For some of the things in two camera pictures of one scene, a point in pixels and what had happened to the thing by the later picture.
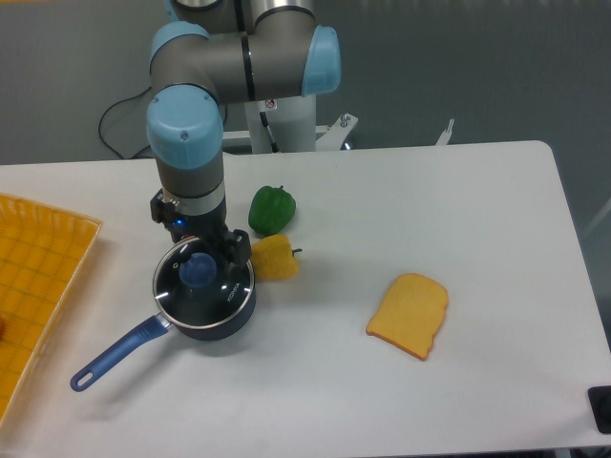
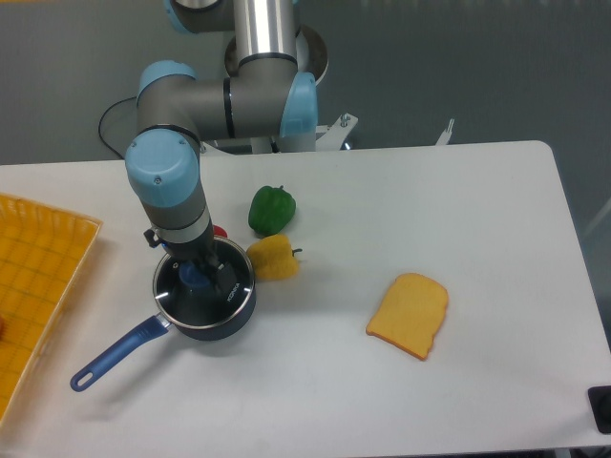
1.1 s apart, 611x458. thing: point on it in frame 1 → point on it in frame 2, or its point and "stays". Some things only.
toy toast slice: (410, 314) stays
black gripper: (211, 228) → (201, 252)
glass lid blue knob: (193, 288) stays
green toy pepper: (270, 210) stays
